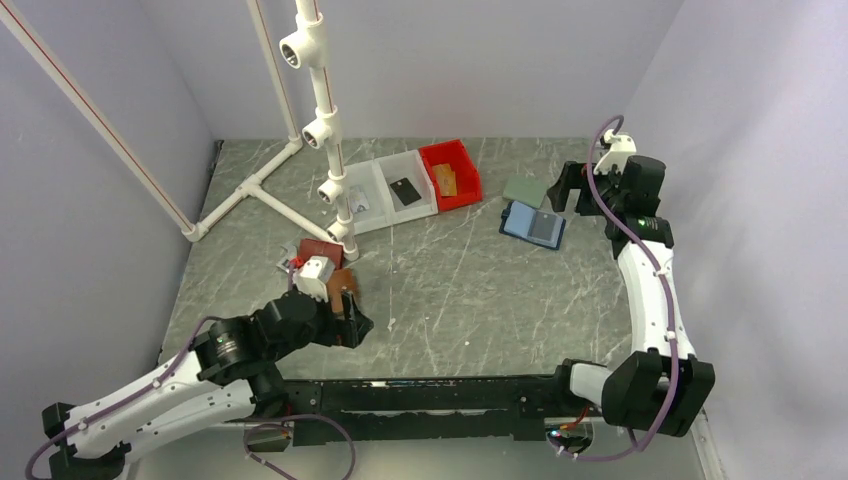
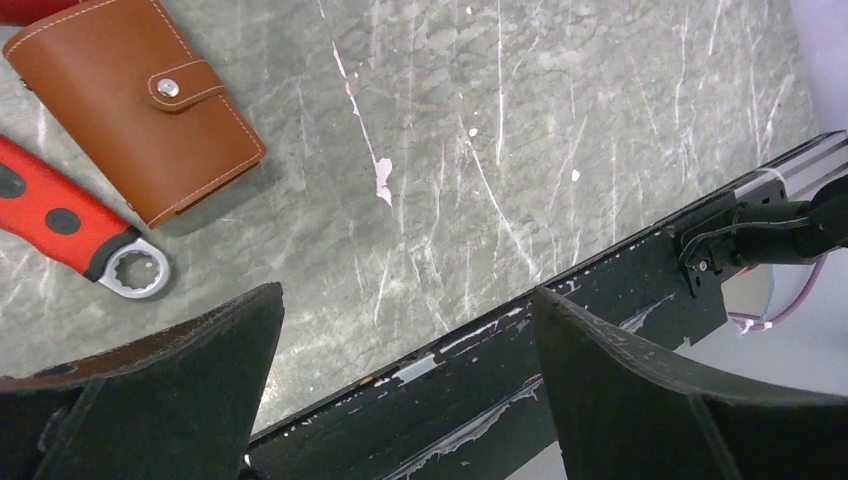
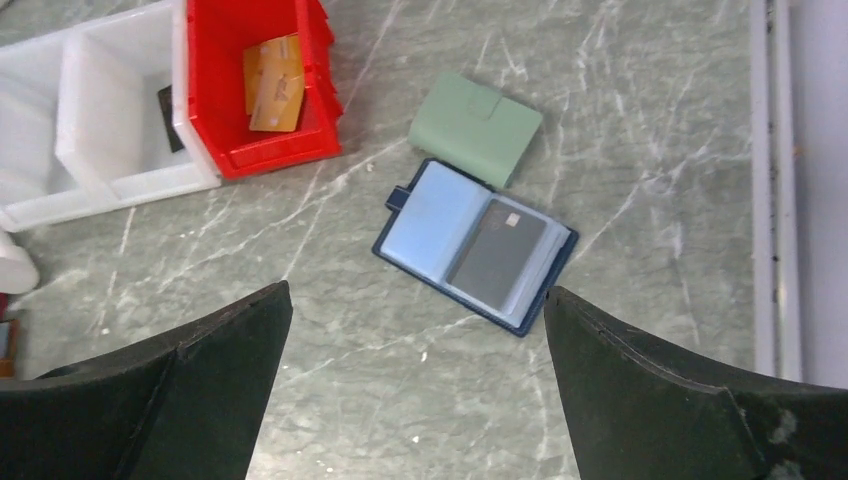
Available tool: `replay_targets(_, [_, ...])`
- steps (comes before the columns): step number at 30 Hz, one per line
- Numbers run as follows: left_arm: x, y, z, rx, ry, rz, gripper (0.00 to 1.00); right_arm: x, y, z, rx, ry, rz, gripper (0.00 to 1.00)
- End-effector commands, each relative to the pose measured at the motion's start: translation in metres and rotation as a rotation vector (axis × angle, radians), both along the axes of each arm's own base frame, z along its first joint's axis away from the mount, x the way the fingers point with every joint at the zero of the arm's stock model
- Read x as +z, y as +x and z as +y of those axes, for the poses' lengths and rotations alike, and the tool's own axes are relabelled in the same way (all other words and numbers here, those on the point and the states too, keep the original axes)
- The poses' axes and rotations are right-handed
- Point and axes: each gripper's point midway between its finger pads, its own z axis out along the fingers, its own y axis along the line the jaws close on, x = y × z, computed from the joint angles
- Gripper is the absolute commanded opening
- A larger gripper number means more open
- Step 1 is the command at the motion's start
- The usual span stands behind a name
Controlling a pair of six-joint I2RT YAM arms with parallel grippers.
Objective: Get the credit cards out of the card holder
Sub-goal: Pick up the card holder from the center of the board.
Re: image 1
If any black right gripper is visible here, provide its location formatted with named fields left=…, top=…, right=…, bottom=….
left=547, top=161, right=625, bottom=218

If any brown leather card holder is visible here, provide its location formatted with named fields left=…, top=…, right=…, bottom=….
left=326, top=268, right=360, bottom=315

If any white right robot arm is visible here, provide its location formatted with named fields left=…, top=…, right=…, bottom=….
left=548, top=155, right=715, bottom=437

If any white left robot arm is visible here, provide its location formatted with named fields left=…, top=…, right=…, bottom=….
left=25, top=290, right=374, bottom=479

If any green card holder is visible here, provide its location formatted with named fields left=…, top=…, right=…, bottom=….
left=502, top=175, right=547, bottom=209

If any grey card in blue holder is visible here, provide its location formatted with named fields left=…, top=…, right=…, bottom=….
left=527, top=211, right=562, bottom=243

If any blue card holder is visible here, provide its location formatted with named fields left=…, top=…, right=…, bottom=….
left=499, top=201, right=566, bottom=251

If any dark red card holder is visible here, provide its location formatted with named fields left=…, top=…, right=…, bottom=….
left=298, top=238, right=344, bottom=270

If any orange card in bin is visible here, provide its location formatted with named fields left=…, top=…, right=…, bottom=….
left=432, top=163, right=458, bottom=197

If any id card in bin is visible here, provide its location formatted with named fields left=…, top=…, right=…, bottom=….
left=349, top=185, right=370, bottom=215

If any black card in bin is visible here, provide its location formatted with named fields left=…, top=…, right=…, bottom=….
left=389, top=177, right=422, bottom=206

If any red plastic bin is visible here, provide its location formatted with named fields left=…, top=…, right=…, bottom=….
left=418, top=139, right=483, bottom=213

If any clear left plastic bin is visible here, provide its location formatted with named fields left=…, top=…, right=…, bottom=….
left=344, top=160, right=391, bottom=235

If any clear plastic bin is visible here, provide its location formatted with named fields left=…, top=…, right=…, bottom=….
left=344, top=160, right=391, bottom=235
left=374, top=150, right=438, bottom=225

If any clear middle plastic bin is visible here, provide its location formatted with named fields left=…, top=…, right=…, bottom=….
left=374, top=150, right=438, bottom=225

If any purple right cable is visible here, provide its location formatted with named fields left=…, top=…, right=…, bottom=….
left=546, top=115, right=684, bottom=463

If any purple cable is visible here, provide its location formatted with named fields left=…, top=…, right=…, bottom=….
left=25, top=264, right=358, bottom=480
left=546, top=115, right=684, bottom=463

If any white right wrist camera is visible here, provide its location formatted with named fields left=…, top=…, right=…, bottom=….
left=593, top=129, right=637, bottom=175

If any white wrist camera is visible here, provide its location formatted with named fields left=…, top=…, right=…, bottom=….
left=593, top=129, right=637, bottom=175
left=293, top=256, right=335, bottom=302

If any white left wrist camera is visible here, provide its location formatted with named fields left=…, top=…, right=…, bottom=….
left=293, top=256, right=335, bottom=302

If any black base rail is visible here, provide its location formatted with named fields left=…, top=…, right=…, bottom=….
left=247, top=374, right=598, bottom=446

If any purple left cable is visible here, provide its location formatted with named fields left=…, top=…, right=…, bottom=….
left=25, top=264, right=358, bottom=480

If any white pvc pipe frame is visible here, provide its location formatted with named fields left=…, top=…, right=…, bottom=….
left=1, top=1, right=359, bottom=260

